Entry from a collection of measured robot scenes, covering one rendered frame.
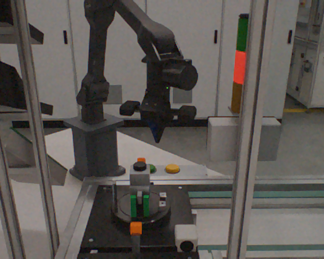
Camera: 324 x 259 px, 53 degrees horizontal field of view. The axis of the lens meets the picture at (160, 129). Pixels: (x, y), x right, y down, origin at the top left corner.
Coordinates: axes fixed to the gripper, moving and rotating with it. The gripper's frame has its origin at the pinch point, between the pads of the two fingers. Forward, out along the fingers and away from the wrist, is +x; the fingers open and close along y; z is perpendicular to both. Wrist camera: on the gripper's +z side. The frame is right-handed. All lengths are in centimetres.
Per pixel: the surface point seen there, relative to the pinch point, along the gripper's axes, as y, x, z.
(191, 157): -21, 105, -212
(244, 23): 19.2, -27.2, 22.6
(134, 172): -1.1, 4.6, 15.5
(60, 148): -51, 26, -35
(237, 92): 19.2, -16.4, 22.2
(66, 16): -165, -21, -249
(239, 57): 18.8, -22.0, 22.1
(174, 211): 7.3, 15.8, 10.8
